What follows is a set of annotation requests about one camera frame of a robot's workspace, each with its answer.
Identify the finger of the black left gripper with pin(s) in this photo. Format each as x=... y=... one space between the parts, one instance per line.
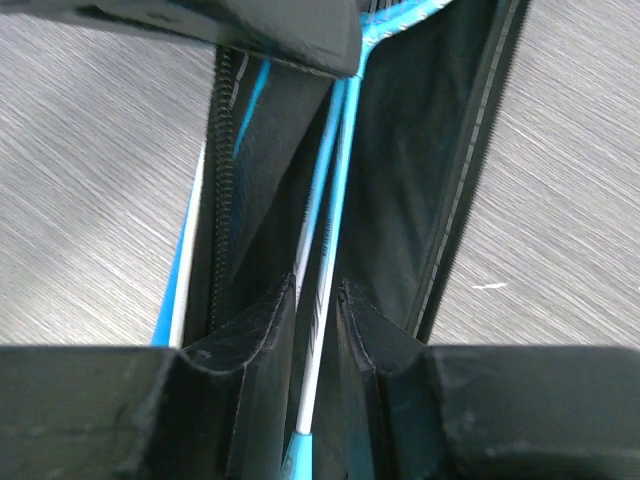
x=323 y=37

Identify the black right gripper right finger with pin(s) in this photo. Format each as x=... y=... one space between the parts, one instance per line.
x=417 y=411

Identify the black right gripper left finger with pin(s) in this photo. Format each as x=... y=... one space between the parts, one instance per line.
x=216 y=410

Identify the blue racket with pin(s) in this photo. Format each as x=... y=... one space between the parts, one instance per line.
x=381 y=21
x=345 y=210

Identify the blue sport racket bag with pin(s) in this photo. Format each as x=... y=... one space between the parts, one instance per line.
x=427 y=106

